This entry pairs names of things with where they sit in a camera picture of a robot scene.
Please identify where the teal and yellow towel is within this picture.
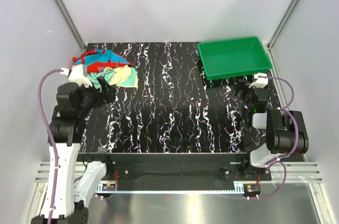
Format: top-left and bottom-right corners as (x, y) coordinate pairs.
(87, 65), (138, 89)

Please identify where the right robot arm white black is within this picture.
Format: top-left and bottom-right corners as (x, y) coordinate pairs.
(234, 73), (309, 180)

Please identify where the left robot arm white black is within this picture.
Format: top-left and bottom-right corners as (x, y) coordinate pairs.
(31, 77), (115, 223)

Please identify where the red and blue towel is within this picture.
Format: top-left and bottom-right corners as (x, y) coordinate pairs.
(73, 49), (132, 73)

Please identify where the green plastic tray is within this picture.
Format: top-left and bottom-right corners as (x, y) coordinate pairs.
(198, 37), (272, 80)

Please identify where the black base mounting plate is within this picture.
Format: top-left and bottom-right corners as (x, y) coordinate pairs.
(77, 153), (272, 182)

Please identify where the black marble pattern mat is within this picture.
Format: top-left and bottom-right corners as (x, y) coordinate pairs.
(80, 42), (266, 154)

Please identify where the left aluminium frame post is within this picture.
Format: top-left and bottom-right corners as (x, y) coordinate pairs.
(54, 0), (87, 51)

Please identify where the aluminium frame post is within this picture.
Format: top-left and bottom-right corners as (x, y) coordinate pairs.
(267, 0), (301, 50)
(54, 0), (87, 51)

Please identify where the slotted cable duct rail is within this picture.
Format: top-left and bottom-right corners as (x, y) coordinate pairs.
(95, 181), (244, 194)

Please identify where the right aluminium frame post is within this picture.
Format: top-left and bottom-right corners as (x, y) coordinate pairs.
(267, 0), (301, 50)

